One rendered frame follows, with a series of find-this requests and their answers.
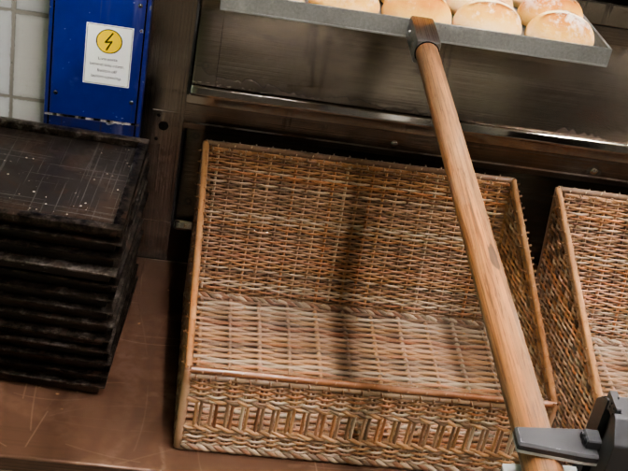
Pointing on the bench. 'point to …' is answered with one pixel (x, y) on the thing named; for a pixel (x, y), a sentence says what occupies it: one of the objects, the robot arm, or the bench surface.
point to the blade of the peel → (398, 26)
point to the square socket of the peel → (421, 34)
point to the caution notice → (107, 54)
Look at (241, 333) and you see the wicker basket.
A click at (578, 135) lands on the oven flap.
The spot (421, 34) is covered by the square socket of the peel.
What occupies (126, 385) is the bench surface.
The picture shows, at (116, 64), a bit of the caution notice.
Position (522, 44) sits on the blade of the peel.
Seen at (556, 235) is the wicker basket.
